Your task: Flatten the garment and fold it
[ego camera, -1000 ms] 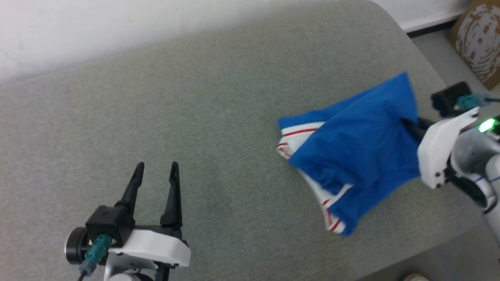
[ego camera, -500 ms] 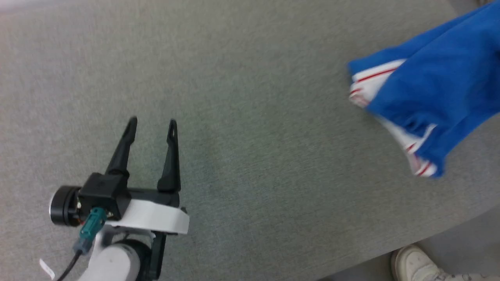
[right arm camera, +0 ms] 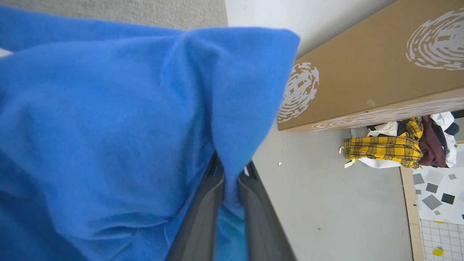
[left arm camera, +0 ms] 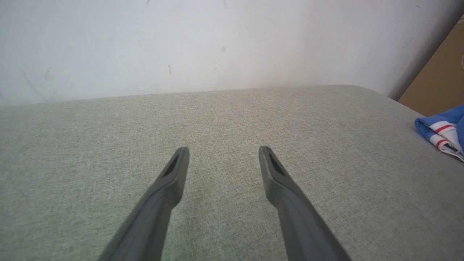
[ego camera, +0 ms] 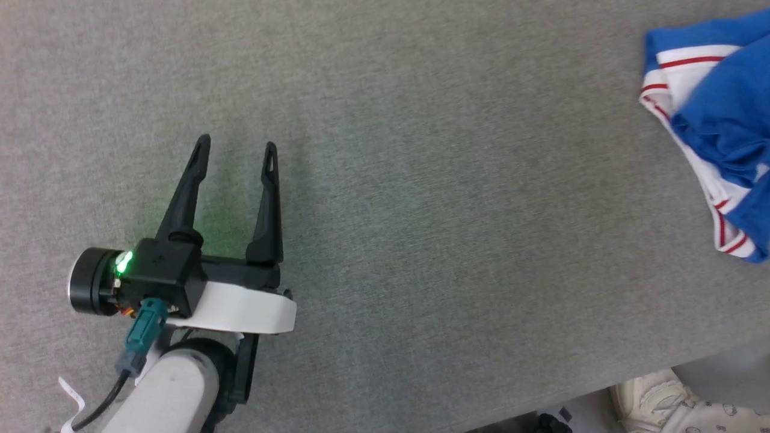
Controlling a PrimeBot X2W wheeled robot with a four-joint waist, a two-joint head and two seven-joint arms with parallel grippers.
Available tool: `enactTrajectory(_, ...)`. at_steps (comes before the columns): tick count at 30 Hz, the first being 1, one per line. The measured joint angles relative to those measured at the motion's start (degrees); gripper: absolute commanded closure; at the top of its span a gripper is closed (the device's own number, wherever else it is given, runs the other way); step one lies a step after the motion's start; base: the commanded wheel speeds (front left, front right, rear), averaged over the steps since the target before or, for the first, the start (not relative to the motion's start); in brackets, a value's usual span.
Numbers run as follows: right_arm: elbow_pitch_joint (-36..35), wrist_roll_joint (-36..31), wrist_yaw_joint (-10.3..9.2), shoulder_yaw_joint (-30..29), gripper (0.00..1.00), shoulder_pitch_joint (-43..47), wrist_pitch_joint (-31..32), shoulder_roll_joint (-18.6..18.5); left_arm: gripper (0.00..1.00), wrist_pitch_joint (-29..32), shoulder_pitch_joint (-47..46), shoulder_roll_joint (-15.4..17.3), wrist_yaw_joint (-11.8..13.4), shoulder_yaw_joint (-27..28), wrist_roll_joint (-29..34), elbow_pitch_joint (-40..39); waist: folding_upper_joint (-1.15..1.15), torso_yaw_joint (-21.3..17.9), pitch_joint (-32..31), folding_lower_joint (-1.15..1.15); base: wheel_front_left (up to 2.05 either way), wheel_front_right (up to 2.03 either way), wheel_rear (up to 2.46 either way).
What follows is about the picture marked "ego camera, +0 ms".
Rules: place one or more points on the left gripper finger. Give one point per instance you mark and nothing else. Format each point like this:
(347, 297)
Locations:
(268, 216)
(183, 198)

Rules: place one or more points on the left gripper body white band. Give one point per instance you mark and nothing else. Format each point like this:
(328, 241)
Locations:
(246, 307)

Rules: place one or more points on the blue white red-striped garment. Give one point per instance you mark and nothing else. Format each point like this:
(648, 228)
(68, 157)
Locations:
(728, 120)

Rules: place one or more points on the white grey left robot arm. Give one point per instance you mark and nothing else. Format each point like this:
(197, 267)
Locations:
(174, 391)

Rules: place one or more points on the small black object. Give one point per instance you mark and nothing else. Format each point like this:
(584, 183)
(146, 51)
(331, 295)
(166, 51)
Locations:
(550, 424)

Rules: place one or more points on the cream white shoe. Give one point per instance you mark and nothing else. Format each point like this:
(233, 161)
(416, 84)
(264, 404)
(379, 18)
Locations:
(652, 400)

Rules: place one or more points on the white patterned cloth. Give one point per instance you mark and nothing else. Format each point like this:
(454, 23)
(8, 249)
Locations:
(719, 420)

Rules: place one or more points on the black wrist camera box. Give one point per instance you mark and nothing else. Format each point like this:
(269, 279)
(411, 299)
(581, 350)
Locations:
(162, 270)

